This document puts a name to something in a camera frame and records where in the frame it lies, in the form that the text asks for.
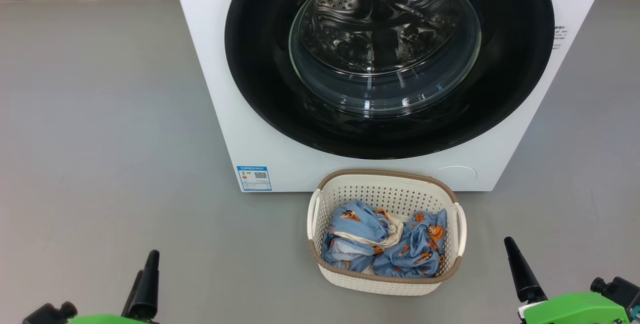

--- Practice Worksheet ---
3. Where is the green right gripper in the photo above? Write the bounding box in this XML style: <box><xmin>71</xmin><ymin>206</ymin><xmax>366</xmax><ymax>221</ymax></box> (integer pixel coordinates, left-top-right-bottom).
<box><xmin>503</xmin><ymin>236</ymin><xmax>631</xmax><ymax>324</ymax></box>

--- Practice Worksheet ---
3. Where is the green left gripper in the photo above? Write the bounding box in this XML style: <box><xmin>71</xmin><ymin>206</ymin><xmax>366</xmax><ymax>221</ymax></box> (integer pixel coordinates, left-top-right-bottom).
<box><xmin>67</xmin><ymin>250</ymin><xmax>161</xmax><ymax>324</ymax></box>

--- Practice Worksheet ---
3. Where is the blue garment with orange print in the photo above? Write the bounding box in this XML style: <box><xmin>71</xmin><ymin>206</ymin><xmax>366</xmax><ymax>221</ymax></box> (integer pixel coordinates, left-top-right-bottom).
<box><xmin>372</xmin><ymin>209</ymin><xmax>448</xmax><ymax>278</ymax></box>

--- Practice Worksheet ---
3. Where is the blue garment with cream lining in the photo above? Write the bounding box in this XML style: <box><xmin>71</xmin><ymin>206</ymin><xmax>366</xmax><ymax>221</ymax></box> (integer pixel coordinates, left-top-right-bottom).
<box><xmin>321</xmin><ymin>200</ymin><xmax>404</xmax><ymax>272</ymax></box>

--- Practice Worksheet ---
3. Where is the black round glass washer door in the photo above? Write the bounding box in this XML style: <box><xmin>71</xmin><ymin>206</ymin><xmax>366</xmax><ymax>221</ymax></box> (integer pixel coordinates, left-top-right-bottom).
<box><xmin>224</xmin><ymin>0</ymin><xmax>556</xmax><ymax>160</ymax></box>

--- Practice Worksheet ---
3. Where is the white front-load washing machine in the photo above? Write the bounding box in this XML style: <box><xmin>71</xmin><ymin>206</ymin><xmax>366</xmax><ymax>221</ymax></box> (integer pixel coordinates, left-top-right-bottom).
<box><xmin>168</xmin><ymin>0</ymin><xmax>614</xmax><ymax>193</ymax></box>

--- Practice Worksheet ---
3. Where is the round white filter cover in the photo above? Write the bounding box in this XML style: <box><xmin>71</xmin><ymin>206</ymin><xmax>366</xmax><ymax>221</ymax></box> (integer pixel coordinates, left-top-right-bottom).
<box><xmin>432</xmin><ymin>166</ymin><xmax>479</xmax><ymax>185</ymax></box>

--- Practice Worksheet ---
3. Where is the blue energy label sticker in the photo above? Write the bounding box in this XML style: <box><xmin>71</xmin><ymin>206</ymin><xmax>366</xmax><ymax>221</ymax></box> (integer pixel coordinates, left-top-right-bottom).
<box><xmin>236</xmin><ymin>166</ymin><xmax>272</xmax><ymax>192</ymax></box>

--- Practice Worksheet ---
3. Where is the cream perforated laundry basket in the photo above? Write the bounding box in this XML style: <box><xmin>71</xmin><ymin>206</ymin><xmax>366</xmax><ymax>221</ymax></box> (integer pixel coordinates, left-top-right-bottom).
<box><xmin>306</xmin><ymin>169</ymin><xmax>468</xmax><ymax>296</ymax></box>

